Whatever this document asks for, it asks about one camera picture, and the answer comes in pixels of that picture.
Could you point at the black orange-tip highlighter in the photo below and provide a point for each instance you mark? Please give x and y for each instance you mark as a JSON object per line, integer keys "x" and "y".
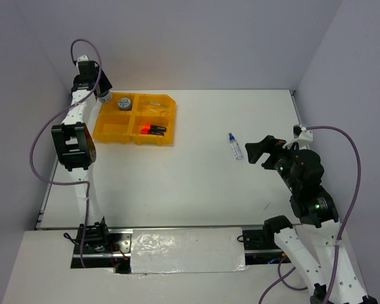
{"x": 154, "y": 128}

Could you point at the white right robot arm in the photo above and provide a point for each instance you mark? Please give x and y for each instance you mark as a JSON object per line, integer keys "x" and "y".
{"x": 328, "y": 273}

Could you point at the orange four-compartment plastic bin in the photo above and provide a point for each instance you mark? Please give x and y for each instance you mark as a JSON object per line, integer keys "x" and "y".
{"x": 115, "y": 126}

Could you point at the blue white tape roll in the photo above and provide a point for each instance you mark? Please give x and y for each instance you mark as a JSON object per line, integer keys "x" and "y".
{"x": 124, "y": 104}
{"x": 105, "y": 97}

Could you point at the silver foil panel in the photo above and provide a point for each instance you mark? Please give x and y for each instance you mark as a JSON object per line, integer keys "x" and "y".
{"x": 193, "y": 250}

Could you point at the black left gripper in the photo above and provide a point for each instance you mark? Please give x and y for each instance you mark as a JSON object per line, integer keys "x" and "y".
{"x": 106, "y": 85}

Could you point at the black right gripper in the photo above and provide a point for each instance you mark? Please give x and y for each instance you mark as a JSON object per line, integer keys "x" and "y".
{"x": 268, "y": 144}

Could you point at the black pink-tip highlighter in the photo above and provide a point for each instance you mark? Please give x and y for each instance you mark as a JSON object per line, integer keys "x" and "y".
{"x": 152, "y": 132}

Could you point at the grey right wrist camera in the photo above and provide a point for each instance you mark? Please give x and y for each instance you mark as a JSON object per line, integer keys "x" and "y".
{"x": 302, "y": 136}

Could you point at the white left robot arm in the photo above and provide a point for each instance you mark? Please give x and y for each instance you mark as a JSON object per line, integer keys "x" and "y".
{"x": 76, "y": 151}

